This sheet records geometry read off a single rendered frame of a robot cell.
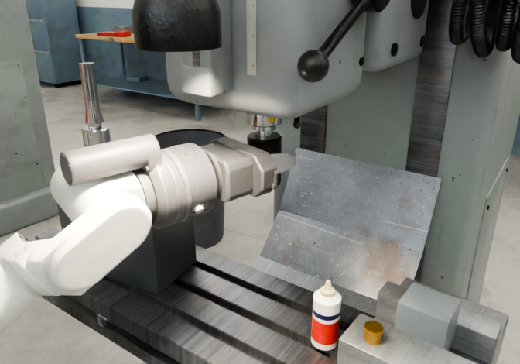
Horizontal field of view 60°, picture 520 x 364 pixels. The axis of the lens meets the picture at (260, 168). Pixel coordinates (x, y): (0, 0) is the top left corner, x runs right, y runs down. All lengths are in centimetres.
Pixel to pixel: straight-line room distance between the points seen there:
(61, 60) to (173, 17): 754
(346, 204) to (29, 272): 66
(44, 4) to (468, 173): 724
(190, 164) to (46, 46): 738
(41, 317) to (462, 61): 214
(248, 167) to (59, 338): 188
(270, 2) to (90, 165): 24
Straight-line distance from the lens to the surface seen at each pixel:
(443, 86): 89
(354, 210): 96
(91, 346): 225
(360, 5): 51
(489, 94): 88
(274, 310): 79
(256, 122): 59
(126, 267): 85
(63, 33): 791
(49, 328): 241
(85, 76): 83
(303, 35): 47
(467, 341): 65
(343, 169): 98
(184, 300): 82
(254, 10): 48
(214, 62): 48
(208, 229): 272
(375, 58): 63
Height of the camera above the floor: 144
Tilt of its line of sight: 21 degrees down
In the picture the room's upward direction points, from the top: straight up
